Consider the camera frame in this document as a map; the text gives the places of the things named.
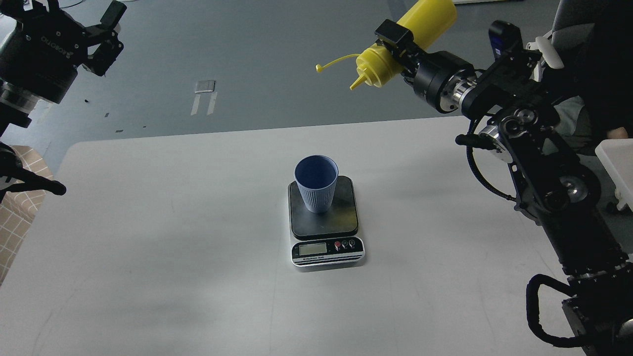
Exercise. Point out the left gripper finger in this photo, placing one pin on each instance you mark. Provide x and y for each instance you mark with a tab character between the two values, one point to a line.
45	10
104	36

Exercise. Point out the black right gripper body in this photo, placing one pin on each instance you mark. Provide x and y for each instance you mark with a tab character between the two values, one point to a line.
436	76

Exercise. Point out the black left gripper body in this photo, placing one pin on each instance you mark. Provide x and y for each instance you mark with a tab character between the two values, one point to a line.
41	55

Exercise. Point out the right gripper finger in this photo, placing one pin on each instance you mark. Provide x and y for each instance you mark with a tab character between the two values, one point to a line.
399	42

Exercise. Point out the yellow squeeze bottle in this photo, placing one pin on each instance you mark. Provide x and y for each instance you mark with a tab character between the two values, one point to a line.
416	30

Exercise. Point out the blue ribbed cup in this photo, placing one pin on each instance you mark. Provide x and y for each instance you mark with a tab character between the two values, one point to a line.
316	177

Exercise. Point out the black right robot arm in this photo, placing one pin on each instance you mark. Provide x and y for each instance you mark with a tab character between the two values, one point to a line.
511	113

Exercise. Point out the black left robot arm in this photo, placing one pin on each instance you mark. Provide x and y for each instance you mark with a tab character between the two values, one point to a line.
17	104

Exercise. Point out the digital kitchen scale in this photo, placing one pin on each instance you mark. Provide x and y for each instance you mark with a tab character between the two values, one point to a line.
327	239

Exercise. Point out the metal floor plate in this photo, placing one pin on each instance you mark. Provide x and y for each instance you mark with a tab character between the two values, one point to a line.
205	87

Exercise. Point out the tan checkered cloth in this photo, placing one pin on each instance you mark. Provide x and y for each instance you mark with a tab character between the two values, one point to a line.
18	209

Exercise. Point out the grey office chair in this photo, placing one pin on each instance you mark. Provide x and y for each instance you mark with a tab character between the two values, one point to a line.
587	36

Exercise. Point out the white plastic box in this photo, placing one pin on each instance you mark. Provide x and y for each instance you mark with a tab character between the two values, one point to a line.
616	156

